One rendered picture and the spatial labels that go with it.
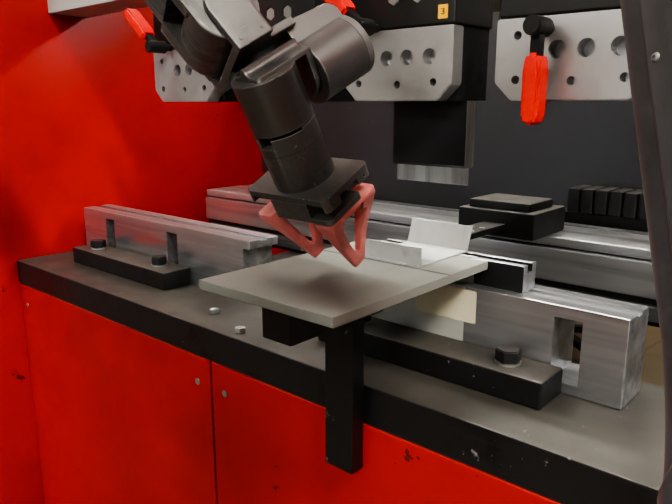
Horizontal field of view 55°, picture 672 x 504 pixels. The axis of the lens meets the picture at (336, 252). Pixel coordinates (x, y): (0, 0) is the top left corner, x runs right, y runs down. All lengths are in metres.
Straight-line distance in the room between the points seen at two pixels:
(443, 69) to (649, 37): 0.51
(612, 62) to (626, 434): 0.34
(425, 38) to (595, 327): 0.35
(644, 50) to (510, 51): 0.46
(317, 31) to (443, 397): 0.38
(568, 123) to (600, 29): 0.60
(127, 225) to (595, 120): 0.86
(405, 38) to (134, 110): 0.86
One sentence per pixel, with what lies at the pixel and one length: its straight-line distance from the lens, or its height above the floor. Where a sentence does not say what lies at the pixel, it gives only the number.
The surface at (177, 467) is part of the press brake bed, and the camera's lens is 1.07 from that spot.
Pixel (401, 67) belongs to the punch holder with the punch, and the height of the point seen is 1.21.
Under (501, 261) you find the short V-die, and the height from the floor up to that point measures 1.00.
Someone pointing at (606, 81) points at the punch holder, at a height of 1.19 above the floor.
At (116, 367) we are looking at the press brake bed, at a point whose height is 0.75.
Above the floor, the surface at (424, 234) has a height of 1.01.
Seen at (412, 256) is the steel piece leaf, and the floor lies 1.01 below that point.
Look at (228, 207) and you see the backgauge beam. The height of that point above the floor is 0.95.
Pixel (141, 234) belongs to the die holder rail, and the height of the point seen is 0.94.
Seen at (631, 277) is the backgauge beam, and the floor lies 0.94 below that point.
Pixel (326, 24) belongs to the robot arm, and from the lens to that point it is 0.60.
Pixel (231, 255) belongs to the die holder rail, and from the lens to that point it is 1.02.
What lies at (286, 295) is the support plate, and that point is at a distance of 0.60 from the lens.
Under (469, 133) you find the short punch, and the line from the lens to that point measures 0.76.
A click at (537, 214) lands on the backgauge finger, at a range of 0.94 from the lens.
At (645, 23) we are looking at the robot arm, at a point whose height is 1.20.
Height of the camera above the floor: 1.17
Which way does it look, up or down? 13 degrees down
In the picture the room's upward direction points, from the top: straight up
